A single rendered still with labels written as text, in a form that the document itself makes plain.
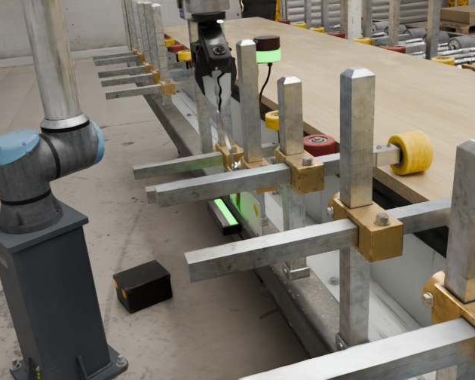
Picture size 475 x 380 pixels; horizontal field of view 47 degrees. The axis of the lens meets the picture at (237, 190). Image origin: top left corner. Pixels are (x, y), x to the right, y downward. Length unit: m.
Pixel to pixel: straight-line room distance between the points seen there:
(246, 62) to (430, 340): 0.79
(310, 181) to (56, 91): 0.98
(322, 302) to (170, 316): 1.27
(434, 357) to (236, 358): 1.49
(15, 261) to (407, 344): 1.34
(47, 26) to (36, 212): 0.54
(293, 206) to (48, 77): 0.94
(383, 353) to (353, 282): 0.32
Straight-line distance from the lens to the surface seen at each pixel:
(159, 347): 2.13
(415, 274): 1.13
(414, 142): 1.08
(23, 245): 1.70
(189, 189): 0.94
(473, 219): 0.58
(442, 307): 0.65
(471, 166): 0.56
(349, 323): 0.91
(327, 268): 1.32
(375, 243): 0.76
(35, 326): 1.85
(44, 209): 1.74
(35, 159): 1.70
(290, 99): 0.99
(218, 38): 1.13
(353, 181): 0.79
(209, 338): 2.13
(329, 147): 1.27
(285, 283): 1.12
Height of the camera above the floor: 1.32
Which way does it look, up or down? 23 degrees down
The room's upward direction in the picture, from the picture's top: 5 degrees counter-clockwise
